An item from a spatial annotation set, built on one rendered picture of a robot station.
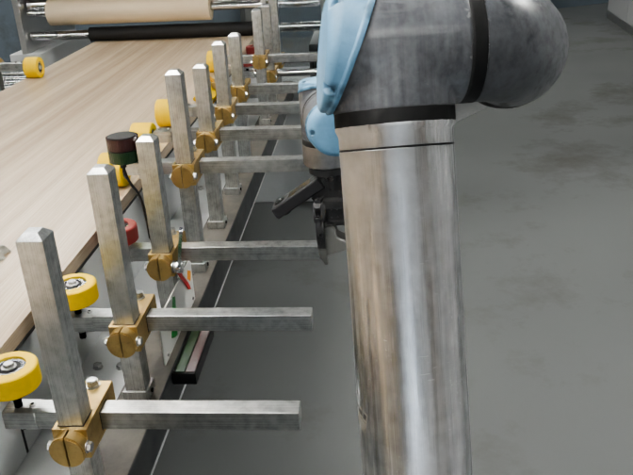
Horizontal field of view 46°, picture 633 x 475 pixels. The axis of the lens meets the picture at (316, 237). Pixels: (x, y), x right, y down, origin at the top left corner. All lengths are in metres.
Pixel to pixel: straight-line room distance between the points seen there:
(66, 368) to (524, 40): 0.70
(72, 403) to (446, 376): 0.56
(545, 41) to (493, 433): 1.77
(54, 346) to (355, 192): 0.51
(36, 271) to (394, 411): 0.50
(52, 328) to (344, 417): 1.52
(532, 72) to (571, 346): 2.15
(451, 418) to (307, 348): 2.04
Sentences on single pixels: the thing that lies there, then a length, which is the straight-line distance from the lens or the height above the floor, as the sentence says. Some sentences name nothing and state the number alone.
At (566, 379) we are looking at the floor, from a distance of 2.65.
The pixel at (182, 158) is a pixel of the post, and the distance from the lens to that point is 1.68.
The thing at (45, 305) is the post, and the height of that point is 1.04.
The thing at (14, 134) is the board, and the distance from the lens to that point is 2.39.
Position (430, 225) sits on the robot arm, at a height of 1.22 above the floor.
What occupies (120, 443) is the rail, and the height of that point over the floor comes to 0.70.
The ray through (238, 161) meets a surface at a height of 0.96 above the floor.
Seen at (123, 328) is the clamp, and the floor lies 0.86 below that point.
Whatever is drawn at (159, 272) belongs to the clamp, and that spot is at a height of 0.84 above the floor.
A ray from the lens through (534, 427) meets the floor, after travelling 2.42.
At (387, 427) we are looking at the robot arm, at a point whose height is 1.04.
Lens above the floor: 1.49
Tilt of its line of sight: 25 degrees down
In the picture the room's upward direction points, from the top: 3 degrees counter-clockwise
